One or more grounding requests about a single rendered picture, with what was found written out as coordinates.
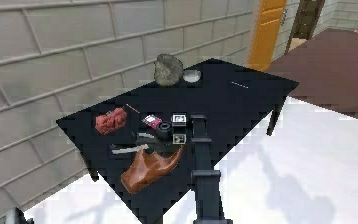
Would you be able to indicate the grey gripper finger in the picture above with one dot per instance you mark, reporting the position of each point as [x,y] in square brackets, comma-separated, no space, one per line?
[128,150]
[145,135]

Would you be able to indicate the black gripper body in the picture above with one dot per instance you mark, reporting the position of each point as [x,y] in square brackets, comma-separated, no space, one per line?
[164,129]

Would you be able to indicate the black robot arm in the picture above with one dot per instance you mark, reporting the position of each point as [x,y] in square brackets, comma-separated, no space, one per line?
[203,160]

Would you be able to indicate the red lumpy figure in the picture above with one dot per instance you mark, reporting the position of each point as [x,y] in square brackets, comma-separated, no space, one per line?
[111,120]

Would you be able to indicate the grey rock figure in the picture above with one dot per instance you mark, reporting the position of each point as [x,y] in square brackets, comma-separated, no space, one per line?
[168,70]

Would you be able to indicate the pink flat phone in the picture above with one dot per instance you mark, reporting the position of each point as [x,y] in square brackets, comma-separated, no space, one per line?
[151,121]

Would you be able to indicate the orange pencil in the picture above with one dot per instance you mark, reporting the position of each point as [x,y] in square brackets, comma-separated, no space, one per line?
[132,108]

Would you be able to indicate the white round dish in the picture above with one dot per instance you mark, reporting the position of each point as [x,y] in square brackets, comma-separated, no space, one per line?
[191,75]

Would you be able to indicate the black table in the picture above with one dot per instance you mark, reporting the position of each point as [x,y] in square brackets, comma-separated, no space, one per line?
[227,100]

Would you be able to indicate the thin white pen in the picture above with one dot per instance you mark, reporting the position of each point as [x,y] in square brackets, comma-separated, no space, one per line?
[239,85]

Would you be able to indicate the orange room door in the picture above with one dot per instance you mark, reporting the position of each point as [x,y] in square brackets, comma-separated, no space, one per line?
[266,33]

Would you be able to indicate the dark brown room door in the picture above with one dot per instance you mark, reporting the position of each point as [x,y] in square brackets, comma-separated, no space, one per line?
[305,20]

